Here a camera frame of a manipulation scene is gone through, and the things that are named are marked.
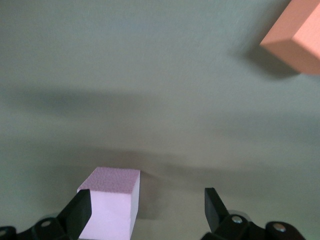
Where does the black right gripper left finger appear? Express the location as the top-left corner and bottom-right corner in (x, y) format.
(0, 189), (93, 240)

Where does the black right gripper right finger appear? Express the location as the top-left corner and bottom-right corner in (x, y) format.
(201, 187), (307, 240)

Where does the pink foam block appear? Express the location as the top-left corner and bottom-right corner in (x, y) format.
(76, 166), (141, 240)

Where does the orange foam block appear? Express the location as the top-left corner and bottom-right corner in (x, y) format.
(259, 0), (320, 76)

